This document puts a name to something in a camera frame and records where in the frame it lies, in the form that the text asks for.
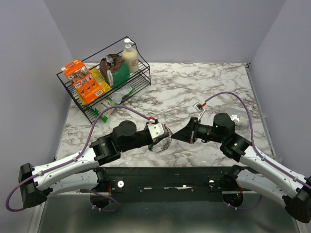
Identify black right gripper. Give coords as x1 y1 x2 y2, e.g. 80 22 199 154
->
171 116 225 143

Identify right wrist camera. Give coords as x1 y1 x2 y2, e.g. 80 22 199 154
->
193 102 206 121

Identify yellow snack bag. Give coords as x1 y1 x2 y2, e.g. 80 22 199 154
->
77 68 111 105

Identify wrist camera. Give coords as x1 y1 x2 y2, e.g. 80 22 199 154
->
146 118 169 142
193 102 206 121

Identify black wire rack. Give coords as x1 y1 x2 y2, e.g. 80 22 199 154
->
56 37 151 123

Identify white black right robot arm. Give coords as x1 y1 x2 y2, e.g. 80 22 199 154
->
172 113 311 223

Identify brown green coffee bag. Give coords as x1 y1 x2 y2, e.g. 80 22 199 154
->
100 54 130 89

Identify orange product box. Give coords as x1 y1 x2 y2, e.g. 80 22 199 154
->
61 59 107 104

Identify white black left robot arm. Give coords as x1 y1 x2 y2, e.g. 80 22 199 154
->
18 120 172 208

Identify green white snack bag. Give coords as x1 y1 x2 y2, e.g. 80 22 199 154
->
92 84 135 116

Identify cream pump lotion bottle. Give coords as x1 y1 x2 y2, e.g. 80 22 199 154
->
122 38 138 73

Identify red handled metal key holder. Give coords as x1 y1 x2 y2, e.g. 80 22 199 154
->
161 125 173 151

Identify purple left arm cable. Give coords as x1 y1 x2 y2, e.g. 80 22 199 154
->
5 105 158 212

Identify silver foil packet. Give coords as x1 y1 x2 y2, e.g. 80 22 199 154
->
225 107 250 130

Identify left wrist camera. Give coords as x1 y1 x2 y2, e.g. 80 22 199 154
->
146 118 169 142

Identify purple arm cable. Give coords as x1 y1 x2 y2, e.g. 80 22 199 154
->
201 91 311 211
5 105 158 212

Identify black metal base rail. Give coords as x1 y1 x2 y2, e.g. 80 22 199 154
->
92 165 248 206

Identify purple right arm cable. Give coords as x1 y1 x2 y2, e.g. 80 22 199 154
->
201 91 311 211

